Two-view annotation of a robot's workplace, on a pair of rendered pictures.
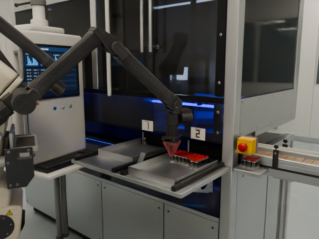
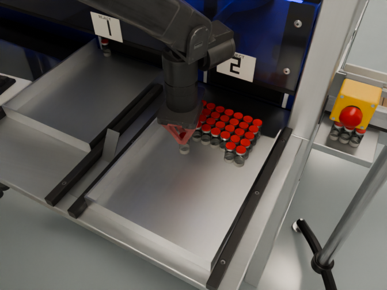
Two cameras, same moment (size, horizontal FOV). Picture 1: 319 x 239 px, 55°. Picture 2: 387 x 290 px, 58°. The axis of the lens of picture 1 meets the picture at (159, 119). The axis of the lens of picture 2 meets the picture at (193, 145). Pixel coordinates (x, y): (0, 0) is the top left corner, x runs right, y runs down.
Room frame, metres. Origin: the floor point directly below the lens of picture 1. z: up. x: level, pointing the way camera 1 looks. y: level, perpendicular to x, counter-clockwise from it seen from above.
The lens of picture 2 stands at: (0.92, 0.01, 1.44)
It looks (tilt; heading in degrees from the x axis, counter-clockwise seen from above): 47 degrees down; 349
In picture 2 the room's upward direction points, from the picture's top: straight up
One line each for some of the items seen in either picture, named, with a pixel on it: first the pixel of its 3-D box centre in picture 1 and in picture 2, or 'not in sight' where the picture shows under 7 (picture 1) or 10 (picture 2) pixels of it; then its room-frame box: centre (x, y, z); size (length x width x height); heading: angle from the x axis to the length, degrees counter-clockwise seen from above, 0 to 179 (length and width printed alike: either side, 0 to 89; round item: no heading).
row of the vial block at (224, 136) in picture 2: (185, 160); (210, 136); (1.42, -0.12, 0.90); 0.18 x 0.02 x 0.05; 50
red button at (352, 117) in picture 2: (242, 147); (351, 115); (1.34, -0.38, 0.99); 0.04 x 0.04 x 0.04; 51
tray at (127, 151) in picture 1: (136, 149); (93, 87); (1.65, 0.13, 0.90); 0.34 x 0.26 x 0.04; 141
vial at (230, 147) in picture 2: (192, 164); (230, 152); (1.37, -0.15, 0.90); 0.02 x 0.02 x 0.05
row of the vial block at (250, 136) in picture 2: (187, 159); (215, 130); (1.44, -0.14, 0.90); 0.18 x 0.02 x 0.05; 50
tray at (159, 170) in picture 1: (173, 166); (190, 166); (1.35, -0.07, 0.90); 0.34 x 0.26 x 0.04; 140
